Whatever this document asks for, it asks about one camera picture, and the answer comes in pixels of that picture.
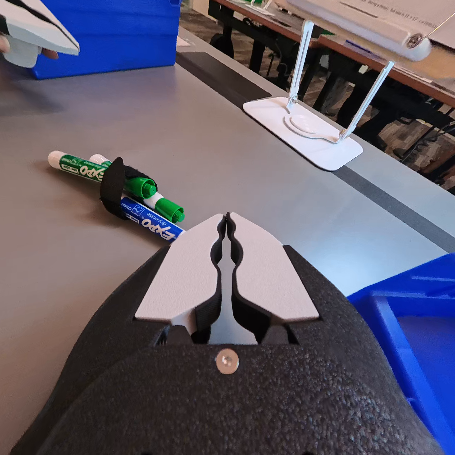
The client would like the person's left hand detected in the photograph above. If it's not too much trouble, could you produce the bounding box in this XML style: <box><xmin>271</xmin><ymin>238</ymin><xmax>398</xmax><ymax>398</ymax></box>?
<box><xmin>0</xmin><ymin>35</ymin><xmax>59</xmax><ymax>60</ymax></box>

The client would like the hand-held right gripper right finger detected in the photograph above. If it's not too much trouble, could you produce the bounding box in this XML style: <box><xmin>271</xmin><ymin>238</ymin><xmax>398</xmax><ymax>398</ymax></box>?
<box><xmin>226</xmin><ymin>212</ymin><xmax>320</xmax><ymax>326</ymax></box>

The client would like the instruction sheet board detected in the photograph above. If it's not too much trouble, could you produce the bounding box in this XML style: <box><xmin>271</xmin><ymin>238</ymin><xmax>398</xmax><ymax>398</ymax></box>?
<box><xmin>313</xmin><ymin>0</ymin><xmax>455</xmax><ymax>77</ymax></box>

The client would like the blue dry erase marker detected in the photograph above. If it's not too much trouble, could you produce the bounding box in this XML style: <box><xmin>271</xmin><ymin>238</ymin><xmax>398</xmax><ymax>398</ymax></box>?
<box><xmin>119</xmin><ymin>196</ymin><xmax>186</xmax><ymax>244</ymax></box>

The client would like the white metal document stand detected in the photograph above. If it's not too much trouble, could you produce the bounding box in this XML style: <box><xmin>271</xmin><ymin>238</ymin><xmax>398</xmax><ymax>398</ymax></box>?
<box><xmin>243</xmin><ymin>0</ymin><xmax>433</xmax><ymax>172</ymax></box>

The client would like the blue plastic bin with markers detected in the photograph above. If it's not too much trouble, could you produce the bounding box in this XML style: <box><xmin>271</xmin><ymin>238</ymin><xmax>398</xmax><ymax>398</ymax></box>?
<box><xmin>30</xmin><ymin>0</ymin><xmax>182</xmax><ymax>79</ymax></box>

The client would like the green dry erase marker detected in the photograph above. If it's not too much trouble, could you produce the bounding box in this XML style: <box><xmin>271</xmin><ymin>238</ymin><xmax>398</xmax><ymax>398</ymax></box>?
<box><xmin>90</xmin><ymin>154</ymin><xmax>185</xmax><ymax>223</ymax></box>
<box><xmin>48</xmin><ymin>150</ymin><xmax>158</xmax><ymax>200</ymax></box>

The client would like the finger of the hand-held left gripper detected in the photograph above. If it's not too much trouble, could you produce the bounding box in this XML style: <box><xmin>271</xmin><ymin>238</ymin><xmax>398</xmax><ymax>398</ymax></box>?
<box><xmin>22</xmin><ymin>0</ymin><xmax>80</xmax><ymax>50</ymax></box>
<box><xmin>0</xmin><ymin>6</ymin><xmax>80</xmax><ymax>56</ymax></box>

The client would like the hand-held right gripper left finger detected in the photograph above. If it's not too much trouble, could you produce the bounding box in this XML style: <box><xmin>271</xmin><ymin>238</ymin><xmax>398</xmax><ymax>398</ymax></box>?
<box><xmin>134</xmin><ymin>213</ymin><xmax>227</xmax><ymax>335</ymax></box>

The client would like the black hook-and-loop strap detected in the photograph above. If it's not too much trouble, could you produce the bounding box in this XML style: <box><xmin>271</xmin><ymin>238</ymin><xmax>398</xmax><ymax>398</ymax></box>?
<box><xmin>100</xmin><ymin>157</ymin><xmax>154</xmax><ymax>218</ymax></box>

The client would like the wooden background table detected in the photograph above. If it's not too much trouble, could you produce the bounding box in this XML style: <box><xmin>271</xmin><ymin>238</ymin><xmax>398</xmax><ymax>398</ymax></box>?
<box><xmin>210</xmin><ymin>0</ymin><xmax>322</xmax><ymax>48</ymax></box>
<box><xmin>317</xmin><ymin>34</ymin><xmax>455</xmax><ymax>109</ymax></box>

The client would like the black coiled cable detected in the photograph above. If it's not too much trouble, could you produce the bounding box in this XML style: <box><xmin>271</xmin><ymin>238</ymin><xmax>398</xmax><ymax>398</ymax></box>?
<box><xmin>400</xmin><ymin>119</ymin><xmax>441</xmax><ymax>162</ymax></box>

